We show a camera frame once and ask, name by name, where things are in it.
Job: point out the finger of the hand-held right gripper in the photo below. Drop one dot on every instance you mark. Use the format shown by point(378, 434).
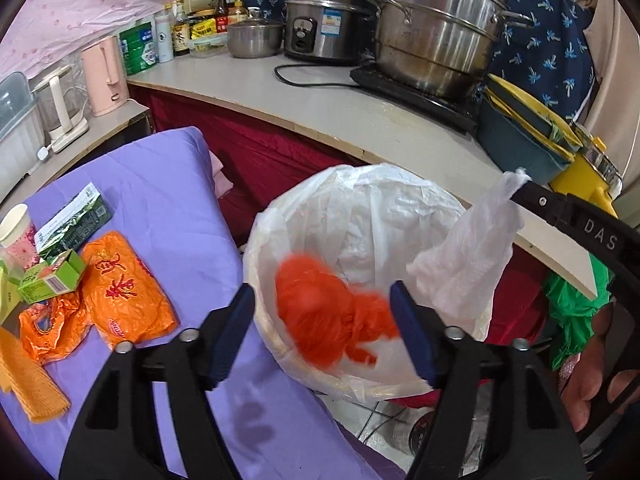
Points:
point(542, 205)

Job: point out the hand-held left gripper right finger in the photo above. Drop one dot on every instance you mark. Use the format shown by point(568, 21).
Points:
point(411, 332)

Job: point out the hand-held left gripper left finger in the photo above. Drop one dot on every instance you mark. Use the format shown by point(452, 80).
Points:
point(234, 331)

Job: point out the orange plastic bag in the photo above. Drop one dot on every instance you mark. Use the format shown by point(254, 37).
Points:
point(320, 305)

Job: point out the white paper tissue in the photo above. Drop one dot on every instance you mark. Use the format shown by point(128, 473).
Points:
point(470, 260)

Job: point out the orange wrapper with red print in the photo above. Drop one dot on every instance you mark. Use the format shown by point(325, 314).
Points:
point(127, 290)

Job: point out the bin with white liner bag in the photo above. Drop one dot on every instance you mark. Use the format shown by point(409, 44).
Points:
point(360, 220)

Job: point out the orange snack wrapper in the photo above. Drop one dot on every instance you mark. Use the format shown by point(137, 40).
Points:
point(50, 330)

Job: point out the green floral milk carton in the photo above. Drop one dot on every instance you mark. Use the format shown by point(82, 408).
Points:
point(75, 225)

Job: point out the small green box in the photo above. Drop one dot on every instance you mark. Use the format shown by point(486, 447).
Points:
point(47, 280)

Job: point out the orange waffle cloth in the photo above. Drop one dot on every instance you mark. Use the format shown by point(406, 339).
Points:
point(35, 385)

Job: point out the yellow-green box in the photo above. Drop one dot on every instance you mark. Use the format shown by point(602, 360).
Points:
point(7, 295)

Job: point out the pink patterned paper cup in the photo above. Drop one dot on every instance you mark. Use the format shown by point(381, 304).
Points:
point(17, 240)

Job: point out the person's right hand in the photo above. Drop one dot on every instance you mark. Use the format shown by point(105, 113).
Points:
point(590, 390)

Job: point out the yellow plastic container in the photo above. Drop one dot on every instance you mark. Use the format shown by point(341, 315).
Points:
point(582, 180)

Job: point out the green plastic bag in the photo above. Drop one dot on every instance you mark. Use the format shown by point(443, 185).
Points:
point(570, 305)

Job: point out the blue and yellow basin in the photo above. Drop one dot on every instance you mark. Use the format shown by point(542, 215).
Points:
point(515, 135)

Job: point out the purple bed sheet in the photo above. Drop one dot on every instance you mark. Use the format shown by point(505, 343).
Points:
point(175, 220)

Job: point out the small pink cloth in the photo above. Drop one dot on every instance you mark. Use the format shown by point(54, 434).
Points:
point(221, 177)

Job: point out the beige cloth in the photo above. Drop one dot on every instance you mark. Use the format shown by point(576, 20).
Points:
point(615, 60)

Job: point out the black induction cooker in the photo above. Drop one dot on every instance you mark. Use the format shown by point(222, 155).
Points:
point(415, 102)

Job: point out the dark blue printed cloth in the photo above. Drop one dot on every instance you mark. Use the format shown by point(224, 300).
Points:
point(545, 40)

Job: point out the dark red cloth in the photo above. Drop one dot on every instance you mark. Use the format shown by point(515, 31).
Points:
point(260, 160)

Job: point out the large steel steamer pot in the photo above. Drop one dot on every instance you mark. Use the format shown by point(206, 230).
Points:
point(435, 35)

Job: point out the white power plug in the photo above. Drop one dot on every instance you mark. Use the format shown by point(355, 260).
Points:
point(44, 153)

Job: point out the steel rice cooker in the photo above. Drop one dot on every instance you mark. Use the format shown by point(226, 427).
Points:
point(325, 25)

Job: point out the pink kettle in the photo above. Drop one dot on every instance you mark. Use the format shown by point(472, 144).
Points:
point(102, 77)

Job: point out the clear food container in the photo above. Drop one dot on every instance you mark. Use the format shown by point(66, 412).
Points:
point(207, 46)

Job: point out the white glass kettle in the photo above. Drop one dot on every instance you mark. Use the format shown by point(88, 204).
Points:
point(57, 105)

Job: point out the small steel pot with lid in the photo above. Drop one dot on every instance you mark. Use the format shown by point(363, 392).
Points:
point(255, 37)

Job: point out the clear plastic lidded container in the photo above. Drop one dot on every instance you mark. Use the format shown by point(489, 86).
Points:
point(17, 130)

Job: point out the dark soy sauce bottle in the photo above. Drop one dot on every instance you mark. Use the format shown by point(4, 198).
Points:
point(181, 35)

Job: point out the white bottle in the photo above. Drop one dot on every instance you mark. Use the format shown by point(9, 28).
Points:
point(164, 37)

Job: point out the sauce bottle with red label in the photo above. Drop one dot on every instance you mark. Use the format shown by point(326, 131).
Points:
point(222, 15)

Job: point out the brown sauce bottle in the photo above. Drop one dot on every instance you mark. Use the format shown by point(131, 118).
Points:
point(239, 10)

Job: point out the pink dotted cloth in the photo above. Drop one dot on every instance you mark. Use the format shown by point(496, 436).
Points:
point(75, 5)

